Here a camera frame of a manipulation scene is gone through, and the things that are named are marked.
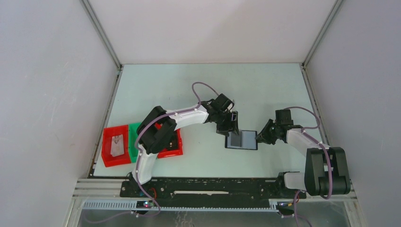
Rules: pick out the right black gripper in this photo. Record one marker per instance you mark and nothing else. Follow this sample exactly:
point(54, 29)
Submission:
point(263, 136)

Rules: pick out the black leather card holder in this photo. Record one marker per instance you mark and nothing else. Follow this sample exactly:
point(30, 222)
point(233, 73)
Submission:
point(248, 140)

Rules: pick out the grey cable duct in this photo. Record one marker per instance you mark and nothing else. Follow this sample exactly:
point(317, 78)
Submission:
point(133, 205)

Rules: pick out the grey credit card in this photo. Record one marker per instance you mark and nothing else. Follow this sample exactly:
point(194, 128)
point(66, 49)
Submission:
point(235, 140)

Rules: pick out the green bin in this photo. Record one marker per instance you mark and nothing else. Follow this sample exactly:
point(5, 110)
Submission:
point(132, 136)

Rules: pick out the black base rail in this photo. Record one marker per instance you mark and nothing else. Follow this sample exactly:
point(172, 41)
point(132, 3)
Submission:
point(209, 192)

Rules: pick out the right red bin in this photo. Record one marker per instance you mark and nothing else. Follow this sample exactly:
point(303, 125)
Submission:
point(174, 148)

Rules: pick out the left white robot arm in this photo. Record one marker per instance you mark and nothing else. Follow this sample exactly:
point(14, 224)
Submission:
point(156, 131)

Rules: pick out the left red bin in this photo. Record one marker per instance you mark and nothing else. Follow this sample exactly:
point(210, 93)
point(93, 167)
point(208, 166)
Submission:
point(107, 158)

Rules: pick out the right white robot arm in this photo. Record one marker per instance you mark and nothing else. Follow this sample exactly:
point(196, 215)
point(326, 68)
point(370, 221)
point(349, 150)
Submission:
point(326, 170)

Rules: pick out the red bin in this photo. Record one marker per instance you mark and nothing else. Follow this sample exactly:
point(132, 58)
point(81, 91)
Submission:
point(107, 158)
point(174, 148)

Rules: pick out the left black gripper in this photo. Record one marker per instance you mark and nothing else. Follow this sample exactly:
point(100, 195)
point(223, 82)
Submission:
point(231, 126)

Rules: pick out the silver item in red bin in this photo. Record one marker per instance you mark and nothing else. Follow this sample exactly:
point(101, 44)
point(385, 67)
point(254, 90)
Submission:
point(117, 146)

